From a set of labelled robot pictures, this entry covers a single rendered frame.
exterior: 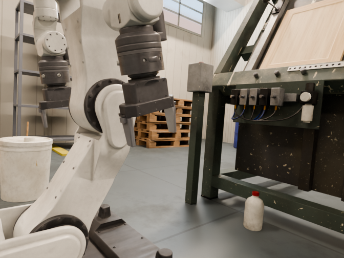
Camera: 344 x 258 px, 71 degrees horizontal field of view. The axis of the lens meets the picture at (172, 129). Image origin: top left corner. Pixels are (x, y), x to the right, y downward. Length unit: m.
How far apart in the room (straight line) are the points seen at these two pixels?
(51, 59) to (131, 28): 0.44
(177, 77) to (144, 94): 5.00
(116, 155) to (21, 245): 0.26
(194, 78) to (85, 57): 1.05
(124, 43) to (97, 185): 0.36
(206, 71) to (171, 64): 3.82
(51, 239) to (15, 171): 1.15
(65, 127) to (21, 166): 2.61
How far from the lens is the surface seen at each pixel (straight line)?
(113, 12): 0.51
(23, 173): 1.72
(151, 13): 0.46
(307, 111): 1.32
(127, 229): 0.92
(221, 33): 6.26
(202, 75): 1.56
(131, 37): 0.46
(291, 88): 1.43
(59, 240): 0.62
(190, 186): 1.66
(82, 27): 0.63
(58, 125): 4.23
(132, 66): 0.46
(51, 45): 0.84
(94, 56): 0.63
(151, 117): 3.92
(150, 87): 0.48
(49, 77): 0.86
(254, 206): 1.42
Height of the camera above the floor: 0.60
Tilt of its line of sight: 4 degrees down
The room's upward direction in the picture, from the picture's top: 4 degrees clockwise
